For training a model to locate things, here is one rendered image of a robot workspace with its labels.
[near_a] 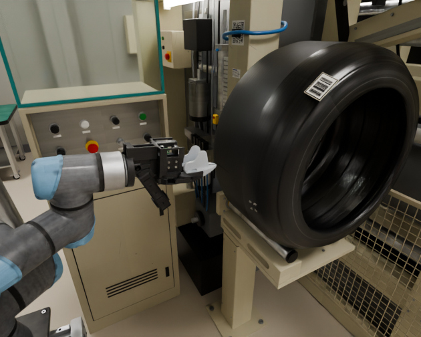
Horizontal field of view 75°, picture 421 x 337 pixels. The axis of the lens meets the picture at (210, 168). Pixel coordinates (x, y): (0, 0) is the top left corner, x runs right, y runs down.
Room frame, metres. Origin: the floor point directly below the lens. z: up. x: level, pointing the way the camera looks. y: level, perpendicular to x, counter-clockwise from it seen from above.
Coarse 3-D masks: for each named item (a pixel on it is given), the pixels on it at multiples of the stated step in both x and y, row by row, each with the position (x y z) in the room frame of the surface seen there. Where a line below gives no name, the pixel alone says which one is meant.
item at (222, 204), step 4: (220, 192) 0.92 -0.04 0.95; (220, 196) 0.90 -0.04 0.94; (224, 196) 0.90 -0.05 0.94; (220, 200) 0.90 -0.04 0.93; (224, 200) 0.90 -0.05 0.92; (228, 200) 0.91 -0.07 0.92; (220, 204) 0.90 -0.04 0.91; (224, 204) 0.90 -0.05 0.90; (216, 208) 0.92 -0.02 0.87; (220, 208) 0.90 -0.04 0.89; (224, 208) 0.90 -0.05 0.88; (228, 208) 0.91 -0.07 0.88; (220, 212) 0.90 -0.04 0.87; (224, 212) 0.90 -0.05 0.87
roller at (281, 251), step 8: (232, 208) 0.88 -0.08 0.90; (240, 216) 0.83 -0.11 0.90; (248, 224) 0.79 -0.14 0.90; (256, 232) 0.74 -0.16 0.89; (264, 240) 0.71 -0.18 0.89; (272, 240) 0.68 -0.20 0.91; (280, 248) 0.64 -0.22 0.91; (288, 248) 0.63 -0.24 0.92; (288, 256) 0.61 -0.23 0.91; (296, 256) 0.62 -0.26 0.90
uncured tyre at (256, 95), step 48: (288, 48) 0.79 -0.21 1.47; (336, 48) 0.68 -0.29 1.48; (384, 48) 0.71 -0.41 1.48; (240, 96) 0.72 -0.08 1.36; (288, 96) 0.60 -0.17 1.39; (336, 96) 0.58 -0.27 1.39; (384, 96) 0.87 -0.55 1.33; (240, 144) 0.63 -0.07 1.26; (288, 144) 0.55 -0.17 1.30; (336, 144) 1.00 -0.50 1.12; (384, 144) 0.87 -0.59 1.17; (240, 192) 0.61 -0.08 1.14; (288, 192) 0.54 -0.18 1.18; (336, 192) 0.87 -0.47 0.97; (384, 192) 0.72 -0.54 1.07; (288, 240) 0.57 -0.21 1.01; (336, 240) 0.65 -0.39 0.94
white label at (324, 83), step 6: (318, 78) 0.60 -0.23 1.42; (324, 78) 0.59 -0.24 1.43; (330, 78) 0.59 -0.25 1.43; (312, 84) 0.59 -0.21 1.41; (318, 84) 0.59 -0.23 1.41; (324, 84) 0.58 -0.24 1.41; (330, 84) 0.58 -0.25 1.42; (306, 90) 0.59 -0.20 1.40; (312, 90) 0.58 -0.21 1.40; (318, 90) 0.58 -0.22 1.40; (324, 90) 0.57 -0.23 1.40; (312, 96) 0.57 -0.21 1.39; (318, 96) 0.57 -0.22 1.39
